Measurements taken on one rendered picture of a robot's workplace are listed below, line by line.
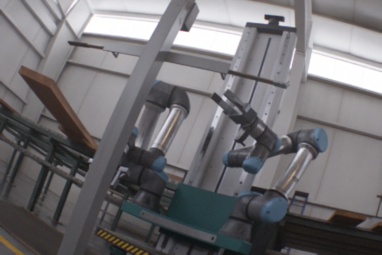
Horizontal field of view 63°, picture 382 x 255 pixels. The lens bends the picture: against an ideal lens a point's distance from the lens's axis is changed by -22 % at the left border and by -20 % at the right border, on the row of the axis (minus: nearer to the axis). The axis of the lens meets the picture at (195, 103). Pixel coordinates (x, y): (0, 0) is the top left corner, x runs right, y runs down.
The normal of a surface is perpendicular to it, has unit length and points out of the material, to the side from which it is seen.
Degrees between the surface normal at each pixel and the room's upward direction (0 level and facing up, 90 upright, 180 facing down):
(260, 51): 90
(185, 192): 90
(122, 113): 90
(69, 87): 87
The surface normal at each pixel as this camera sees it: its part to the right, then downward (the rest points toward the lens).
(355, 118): -0.23, -0.39
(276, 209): 0.47, -0.01
